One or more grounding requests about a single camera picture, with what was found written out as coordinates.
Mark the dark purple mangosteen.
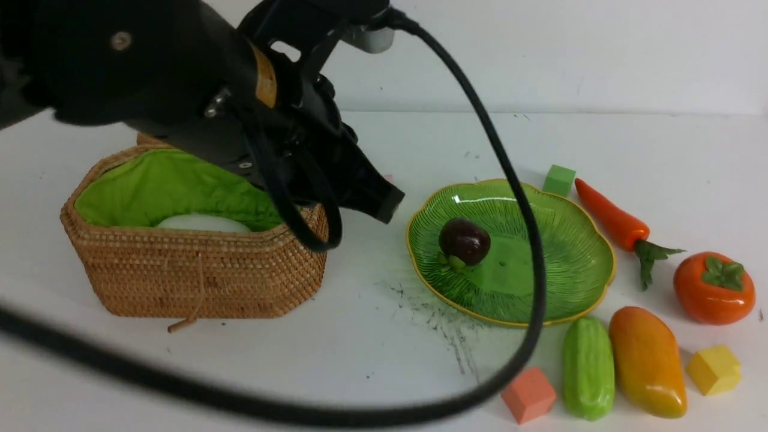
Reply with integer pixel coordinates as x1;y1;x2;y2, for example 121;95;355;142
438;218;491;271

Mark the woven wicker basket green lining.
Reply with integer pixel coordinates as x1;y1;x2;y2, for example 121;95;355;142
60;135;327;332

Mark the orange foam cube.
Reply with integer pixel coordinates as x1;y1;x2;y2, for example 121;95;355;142
501;367;557;424

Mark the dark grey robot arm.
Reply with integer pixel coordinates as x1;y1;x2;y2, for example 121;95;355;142
2;1;405;223

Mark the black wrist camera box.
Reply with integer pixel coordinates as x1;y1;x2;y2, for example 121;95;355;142
238;1;395;77

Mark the orange yellow mango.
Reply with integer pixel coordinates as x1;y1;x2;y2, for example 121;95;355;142
609;306;688;419

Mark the orange persimmon green calyx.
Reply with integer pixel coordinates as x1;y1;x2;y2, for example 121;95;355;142
673;251;756;326

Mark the yellow foam cube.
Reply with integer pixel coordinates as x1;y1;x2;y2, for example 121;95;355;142
685;344;742;396

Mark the green leaf-shaped glass plate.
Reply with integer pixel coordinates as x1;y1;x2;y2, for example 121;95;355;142
406;179;617;326

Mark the white radish with leaves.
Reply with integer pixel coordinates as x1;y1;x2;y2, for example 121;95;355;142
156;214;251;233

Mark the orange carrot green top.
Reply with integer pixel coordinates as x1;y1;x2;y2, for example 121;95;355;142
574;178;685;291

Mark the light green cucumber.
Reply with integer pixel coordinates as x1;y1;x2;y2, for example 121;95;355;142
562;316;616;422

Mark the green foam cube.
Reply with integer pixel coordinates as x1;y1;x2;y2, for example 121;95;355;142
541;164;576;197

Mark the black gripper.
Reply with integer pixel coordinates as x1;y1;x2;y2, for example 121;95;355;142
126;36;405;224

